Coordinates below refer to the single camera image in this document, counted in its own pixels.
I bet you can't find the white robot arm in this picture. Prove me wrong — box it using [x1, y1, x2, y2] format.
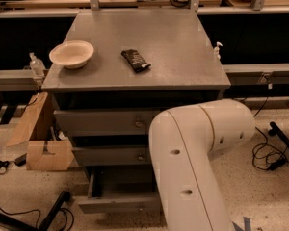
[149, 99, 255, 231]

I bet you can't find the grey middle drawer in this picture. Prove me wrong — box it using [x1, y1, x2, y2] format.
[72, 145, 151, 167]

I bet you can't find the black stand leg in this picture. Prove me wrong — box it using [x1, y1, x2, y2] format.
[0, 191, 70, 231]
[269, 121, 289, 148]

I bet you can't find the black stand leg left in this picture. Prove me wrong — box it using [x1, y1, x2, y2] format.
[0, 191, 70, 231]

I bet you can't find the grey bottom drawer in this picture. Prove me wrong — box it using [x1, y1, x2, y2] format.
[78, 165, 161, 214]

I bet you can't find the black floor cable left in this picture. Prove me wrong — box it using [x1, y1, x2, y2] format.
[0, 194, 75, 231]

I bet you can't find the cardboard box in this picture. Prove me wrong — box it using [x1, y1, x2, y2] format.
[6, 92, 74, 171]

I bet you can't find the black snack packet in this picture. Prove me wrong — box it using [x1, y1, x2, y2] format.
[121, 49, 151, 73]

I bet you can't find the white pump bottle right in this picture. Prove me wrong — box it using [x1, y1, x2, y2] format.
[214, 41, 223, 60]

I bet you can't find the white bowl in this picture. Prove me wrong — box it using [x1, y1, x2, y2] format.
[49, 40, 94, 69]

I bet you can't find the grey drawer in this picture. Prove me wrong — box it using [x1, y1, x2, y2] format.
[72, 145, 151, 167]
[78, 165, 161, 214]
[54, 108, 160, 137]

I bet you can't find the black stand leg right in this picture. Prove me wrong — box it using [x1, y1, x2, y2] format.
[269, 121, 289, 148]

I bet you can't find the grey top drawer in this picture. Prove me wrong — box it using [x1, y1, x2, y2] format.
[54, 108, 160, 137]

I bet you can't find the grey drawer cabinet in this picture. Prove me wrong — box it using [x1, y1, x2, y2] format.
[41, 9, 231, 178]

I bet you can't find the clear sanitizer bottle left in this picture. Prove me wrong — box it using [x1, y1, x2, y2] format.
[29, 53, 45, 77]

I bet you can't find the black floor cable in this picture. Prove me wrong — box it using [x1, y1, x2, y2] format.
[0, 194, 75, 231]
[250, 96, 289, 172]

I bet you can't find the black floor cable right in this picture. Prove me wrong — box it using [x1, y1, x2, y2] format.
[250, 96, 289, 172]

